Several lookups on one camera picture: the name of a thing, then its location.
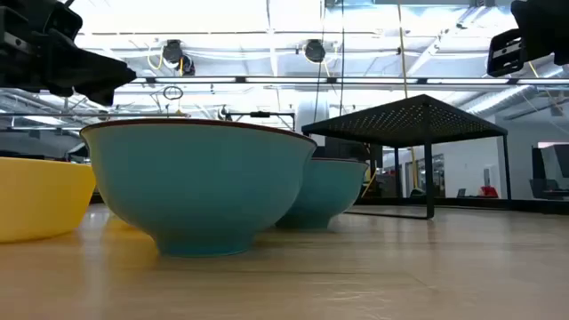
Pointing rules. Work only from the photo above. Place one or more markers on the red object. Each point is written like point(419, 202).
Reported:
point(489, 192)

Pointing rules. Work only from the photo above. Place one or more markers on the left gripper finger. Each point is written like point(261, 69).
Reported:
point(89, 75)

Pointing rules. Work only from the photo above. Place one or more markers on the yellow plastic mini bowl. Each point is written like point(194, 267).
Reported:
point(40, 200)

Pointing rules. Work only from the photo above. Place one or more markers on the teal bowl patterned inside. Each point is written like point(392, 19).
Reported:
point(195, 186)
point(331, 191)

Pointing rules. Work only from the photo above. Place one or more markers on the black perforated metal shelf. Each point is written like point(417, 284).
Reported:
point(409, 117)

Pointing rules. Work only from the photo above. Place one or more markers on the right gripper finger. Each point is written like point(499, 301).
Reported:
point(507, 51)

